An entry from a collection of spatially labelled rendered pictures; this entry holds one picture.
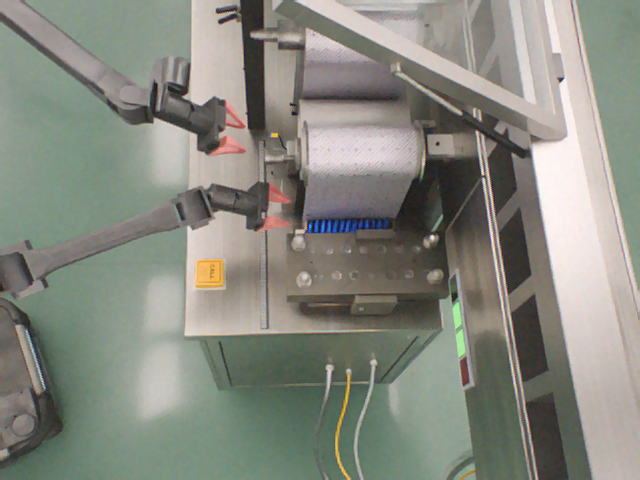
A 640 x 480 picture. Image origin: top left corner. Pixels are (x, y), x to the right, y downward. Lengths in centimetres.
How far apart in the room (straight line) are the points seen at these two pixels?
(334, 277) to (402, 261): 17
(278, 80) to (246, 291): 65
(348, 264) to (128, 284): 130
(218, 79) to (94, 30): 138
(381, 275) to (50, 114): 189
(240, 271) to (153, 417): 99
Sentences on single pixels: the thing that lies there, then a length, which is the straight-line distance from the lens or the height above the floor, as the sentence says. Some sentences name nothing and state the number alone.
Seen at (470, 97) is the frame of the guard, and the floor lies 177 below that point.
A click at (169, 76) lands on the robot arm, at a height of 145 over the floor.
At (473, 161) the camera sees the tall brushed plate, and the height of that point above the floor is 140.
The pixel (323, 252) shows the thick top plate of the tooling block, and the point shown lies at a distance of 168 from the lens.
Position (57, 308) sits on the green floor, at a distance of 281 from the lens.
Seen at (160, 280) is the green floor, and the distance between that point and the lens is 276.
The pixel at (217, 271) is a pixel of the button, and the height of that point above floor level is 92.
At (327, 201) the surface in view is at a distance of 161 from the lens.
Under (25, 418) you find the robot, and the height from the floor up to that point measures 32.
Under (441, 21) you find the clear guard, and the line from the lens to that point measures 105.
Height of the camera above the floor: 259
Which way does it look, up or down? 68 degrees down
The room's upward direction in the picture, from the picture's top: 11 degrees clockwise
